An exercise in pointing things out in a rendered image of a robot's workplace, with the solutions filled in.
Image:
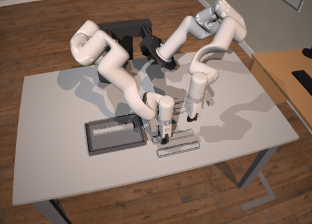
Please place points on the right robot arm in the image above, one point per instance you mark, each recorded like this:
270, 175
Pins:
89, 47

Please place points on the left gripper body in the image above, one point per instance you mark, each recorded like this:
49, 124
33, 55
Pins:
192, 108

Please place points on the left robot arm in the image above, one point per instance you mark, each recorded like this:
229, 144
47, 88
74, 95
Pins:
205, 24

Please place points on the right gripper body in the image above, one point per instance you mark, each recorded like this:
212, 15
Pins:
164, 129

